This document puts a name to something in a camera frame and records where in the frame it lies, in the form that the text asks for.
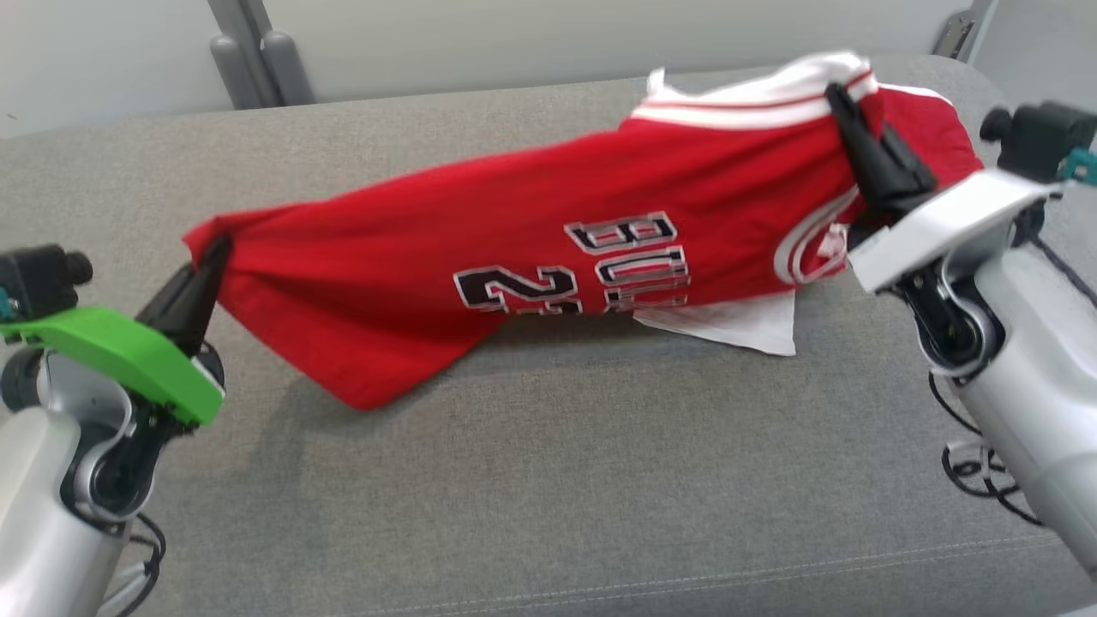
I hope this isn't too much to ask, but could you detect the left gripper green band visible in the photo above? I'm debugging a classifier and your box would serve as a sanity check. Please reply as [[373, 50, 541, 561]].
[[0, 237, 235, 428]]

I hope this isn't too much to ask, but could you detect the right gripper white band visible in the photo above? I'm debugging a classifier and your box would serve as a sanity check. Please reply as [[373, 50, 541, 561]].
[[824, 83, 1064, 295]]

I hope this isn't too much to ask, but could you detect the red Bulls basketball jersey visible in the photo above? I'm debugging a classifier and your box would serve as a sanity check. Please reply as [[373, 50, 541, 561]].
[[184, 51, 985, 410]]

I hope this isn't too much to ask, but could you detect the grey partition post metal bracket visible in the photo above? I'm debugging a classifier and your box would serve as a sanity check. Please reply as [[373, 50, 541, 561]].
[[932, 0, 999, 61]]

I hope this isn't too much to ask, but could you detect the teal right camera connector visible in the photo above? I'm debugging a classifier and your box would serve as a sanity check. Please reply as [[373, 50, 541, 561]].
[[1058, 147, 1097, 185]]

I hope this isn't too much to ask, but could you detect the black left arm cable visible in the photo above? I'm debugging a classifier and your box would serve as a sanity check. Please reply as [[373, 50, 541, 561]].
[[99, 512, 168, 617]]

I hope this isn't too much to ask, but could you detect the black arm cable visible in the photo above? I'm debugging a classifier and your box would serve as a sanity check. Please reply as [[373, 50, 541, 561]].
[[99, 512, 168, 617], [930, 231, 1097, 528]]

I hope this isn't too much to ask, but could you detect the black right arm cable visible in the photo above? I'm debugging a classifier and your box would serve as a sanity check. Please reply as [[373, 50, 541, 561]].
[[930, 231, 1097, 528]]

